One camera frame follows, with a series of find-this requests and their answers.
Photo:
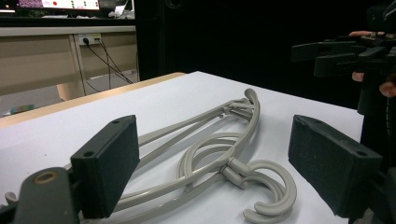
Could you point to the black curtain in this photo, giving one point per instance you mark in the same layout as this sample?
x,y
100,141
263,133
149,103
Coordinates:
x,y
249,37

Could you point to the white power outlet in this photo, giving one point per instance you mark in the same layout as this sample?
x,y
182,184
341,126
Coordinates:
x,y
89,38

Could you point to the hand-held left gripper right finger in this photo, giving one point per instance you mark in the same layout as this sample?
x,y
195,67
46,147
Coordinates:
x,y
333,161

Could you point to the beige desk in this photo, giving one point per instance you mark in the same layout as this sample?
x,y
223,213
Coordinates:
x,y
37,62

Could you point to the white table cover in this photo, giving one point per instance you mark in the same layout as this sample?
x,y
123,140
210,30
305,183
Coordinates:
x,y
186,93

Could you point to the grey plastic clothes hanger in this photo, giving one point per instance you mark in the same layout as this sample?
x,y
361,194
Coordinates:
x,y
253,105
168,131
174,203

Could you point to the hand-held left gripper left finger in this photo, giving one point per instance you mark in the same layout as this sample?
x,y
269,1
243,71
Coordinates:
x,y
106,161

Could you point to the computer monitor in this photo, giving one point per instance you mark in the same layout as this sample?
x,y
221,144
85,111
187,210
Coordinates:
x,y
56,3

